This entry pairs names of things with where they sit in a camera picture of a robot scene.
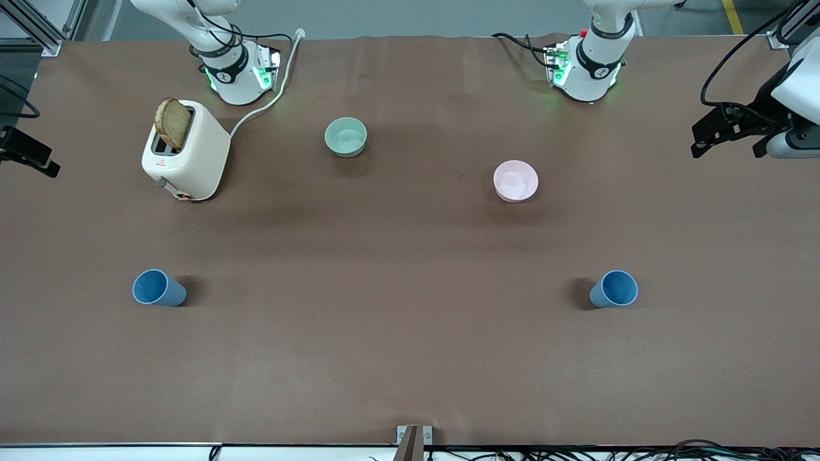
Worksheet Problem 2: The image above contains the brown bread slice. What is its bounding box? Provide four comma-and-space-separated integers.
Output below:
154, 97, 193, 152

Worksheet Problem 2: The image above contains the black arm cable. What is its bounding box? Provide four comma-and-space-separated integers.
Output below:
0, 76, 41, 120
700, 0, 809, 108

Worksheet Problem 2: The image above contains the black base cable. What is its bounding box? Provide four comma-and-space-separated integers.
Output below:
227, 24, 295, 47
491, 31, 559, 70

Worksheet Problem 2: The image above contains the mint green bowl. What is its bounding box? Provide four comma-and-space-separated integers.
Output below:
324, 117, 368, 158

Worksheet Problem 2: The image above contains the aluminium frame profile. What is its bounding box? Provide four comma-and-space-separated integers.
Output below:
0, 0, 88, 57
767, 0, 820, 51

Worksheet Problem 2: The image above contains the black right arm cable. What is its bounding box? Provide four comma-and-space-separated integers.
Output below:
0, 76, 41, 120

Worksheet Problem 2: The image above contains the metal table edge bracket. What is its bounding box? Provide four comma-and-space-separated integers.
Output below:
395, 424, 434, 461

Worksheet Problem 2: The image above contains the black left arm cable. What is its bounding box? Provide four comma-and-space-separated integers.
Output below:
700, 0, 809, 108

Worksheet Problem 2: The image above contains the cream white toaster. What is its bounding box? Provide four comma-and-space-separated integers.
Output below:
141, 99, 231, 202

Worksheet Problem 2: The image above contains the white toaster power cable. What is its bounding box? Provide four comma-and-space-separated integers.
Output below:
229, 28, 306, 139

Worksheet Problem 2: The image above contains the black cable bundle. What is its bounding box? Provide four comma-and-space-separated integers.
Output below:
367, 439, 820, 461

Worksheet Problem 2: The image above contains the pale pink bowl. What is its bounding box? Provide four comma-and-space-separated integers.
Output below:
493, 160, 539, 204

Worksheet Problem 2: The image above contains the blue ribbed plastic cup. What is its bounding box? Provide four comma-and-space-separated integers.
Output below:
132, 269, 188, 307
589, 270, 639, 309

